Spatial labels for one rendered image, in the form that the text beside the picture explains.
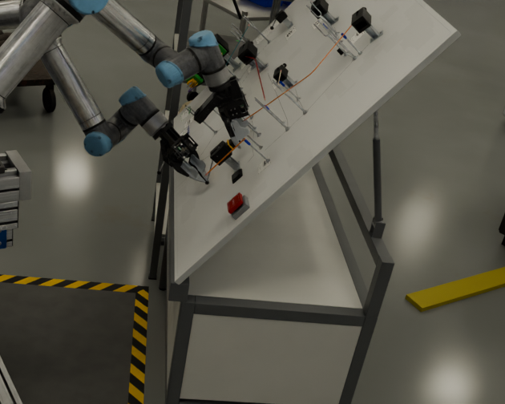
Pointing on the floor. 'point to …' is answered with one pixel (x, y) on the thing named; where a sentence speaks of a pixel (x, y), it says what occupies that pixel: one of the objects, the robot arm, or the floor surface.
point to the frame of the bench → (294, 313)
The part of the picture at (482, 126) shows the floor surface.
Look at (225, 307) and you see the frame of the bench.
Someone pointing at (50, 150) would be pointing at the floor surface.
